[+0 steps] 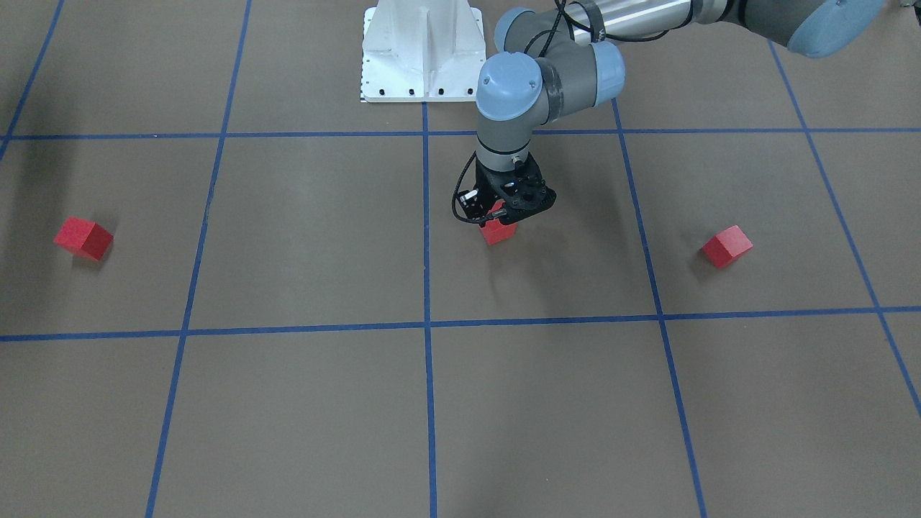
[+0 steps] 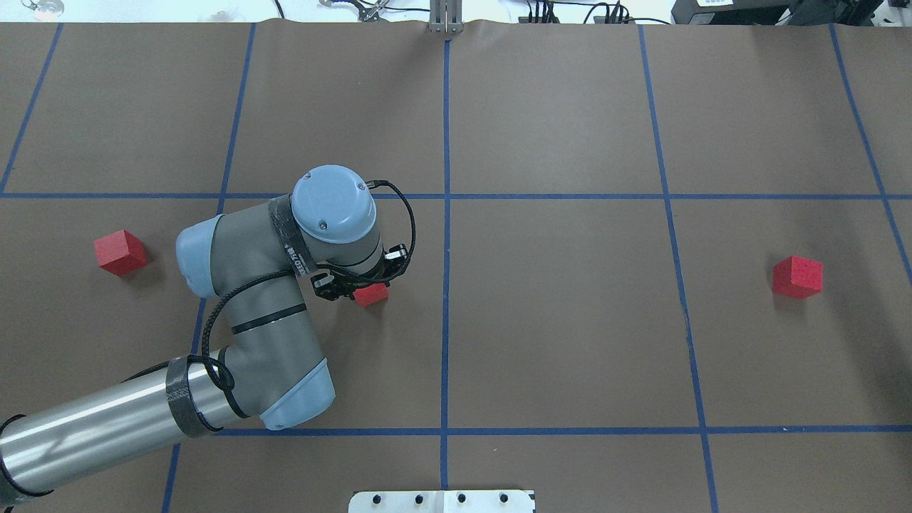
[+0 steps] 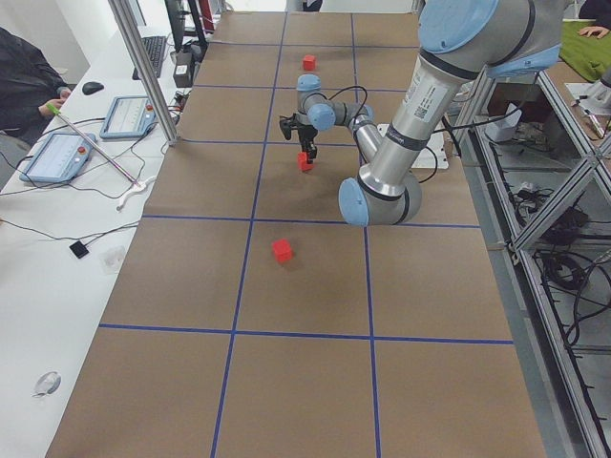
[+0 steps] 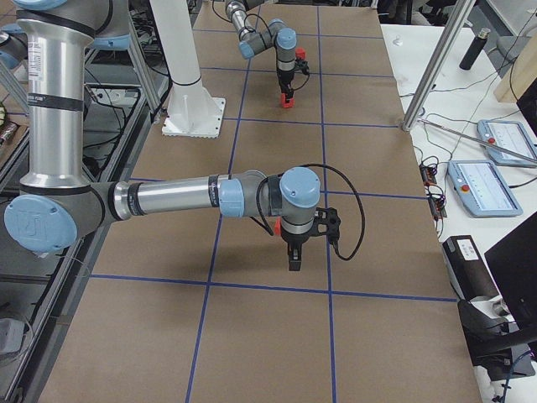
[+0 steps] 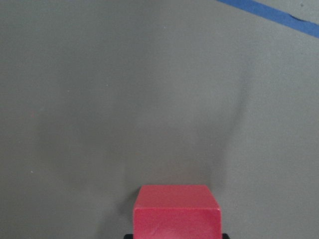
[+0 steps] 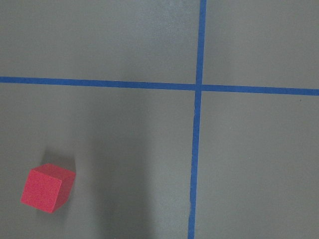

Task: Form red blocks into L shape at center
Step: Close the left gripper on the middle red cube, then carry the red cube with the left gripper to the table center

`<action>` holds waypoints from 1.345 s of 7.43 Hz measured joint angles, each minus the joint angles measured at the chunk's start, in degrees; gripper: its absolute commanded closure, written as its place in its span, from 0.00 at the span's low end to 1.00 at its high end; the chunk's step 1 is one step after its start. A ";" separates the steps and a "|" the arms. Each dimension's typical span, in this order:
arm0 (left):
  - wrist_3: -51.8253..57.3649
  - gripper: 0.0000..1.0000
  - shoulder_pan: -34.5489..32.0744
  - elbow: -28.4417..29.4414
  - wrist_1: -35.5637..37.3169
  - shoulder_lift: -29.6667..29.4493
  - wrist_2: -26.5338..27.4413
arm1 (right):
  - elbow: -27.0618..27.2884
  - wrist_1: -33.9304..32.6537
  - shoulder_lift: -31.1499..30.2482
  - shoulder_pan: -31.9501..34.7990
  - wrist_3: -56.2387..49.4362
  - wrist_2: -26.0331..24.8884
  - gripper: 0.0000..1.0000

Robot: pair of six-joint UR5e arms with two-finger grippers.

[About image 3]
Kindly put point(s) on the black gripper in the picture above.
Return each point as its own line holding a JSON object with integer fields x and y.
{"x": 305, "y": 135}

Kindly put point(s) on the red block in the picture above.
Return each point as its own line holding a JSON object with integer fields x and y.
{"x": 304, "y": 162}
{"x": 282, "y": 250}
{"x": 309, "y": 63}

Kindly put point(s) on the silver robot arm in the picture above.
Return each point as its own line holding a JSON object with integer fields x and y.
{"x": 458, "y": 41}

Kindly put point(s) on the black power adapter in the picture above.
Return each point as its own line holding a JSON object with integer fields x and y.
{"x": 184, "y": 69}

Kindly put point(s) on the brown paper table cover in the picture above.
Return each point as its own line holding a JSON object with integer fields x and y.
{"x": 384, "y": 341}

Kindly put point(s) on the far teach pendant tablet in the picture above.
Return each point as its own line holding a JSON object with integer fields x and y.
{"x": 129, "y": 117}

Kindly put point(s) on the teach pendant tablet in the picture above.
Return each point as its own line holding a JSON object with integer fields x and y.
{"x": 129, "y": 117}
{"x": 60, "y": 158}

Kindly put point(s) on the black keyboard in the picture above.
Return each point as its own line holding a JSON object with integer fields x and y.
{"x": 155, "y": 46}

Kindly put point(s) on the black computer mouse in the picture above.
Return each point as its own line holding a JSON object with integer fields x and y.
{"x": 92, "y": 87}

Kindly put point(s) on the near teach pendant tablet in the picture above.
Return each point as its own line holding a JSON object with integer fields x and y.
{"x": 60, "y": 158}

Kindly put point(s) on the long metal rod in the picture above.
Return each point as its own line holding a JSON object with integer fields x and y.
{"x": 63, "y": 118}

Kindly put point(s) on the seated person dark jacket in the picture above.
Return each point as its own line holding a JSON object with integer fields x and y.
{"x": 29, "y": 86}

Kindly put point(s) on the green cloth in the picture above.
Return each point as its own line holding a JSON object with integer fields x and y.
{"x": 589, "y": 57}

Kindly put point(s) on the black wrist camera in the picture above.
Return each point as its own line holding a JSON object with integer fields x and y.
{"x": 288, "y": 124}

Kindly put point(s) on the aluminium frame post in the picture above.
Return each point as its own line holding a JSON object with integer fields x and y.
{"x": 128, "y": 28}

